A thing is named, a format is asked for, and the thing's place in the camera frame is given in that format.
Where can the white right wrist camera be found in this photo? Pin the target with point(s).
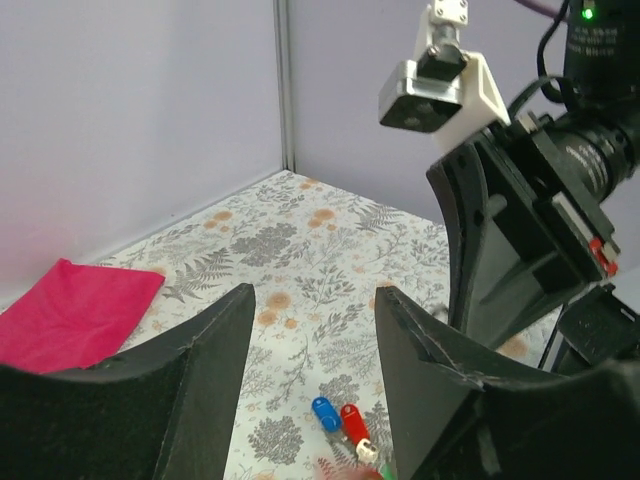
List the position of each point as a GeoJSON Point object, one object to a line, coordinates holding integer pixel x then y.
{"type": "Point", "coordinates": [443, 90]}

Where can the folded pink cloth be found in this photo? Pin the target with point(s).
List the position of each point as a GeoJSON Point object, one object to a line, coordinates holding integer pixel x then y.
{"type": "Point", "coordinates": [75, 316]}

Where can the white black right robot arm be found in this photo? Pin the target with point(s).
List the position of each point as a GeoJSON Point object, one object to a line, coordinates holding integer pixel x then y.
{"type": "Point", "coordinates": [601, 74]}

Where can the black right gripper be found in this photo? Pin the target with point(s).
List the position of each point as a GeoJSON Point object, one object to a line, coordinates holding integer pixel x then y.
{"type": "Point", "coordinates": [524, 220]}

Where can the floral table mat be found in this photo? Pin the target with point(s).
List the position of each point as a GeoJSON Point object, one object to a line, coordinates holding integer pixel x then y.
{"type": "Point", "coordinates": [315, 255]}

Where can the blue key tag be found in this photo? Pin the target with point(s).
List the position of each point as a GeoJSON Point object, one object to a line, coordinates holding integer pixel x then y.
{"type": "Point", "coordinates": [326, 414]}

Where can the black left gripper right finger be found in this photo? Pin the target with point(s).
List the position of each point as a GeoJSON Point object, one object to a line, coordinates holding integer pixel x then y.
{"type": "Point", "coordinates": [459, 410]}

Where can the green key tag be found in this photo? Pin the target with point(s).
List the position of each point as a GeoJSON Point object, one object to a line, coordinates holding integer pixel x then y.
{"type": "Point", "coordinates": [387, 472]}

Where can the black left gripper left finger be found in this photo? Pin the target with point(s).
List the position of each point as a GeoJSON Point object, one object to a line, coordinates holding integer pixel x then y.
{"type": "Point", "coordinates": [164, 409]}

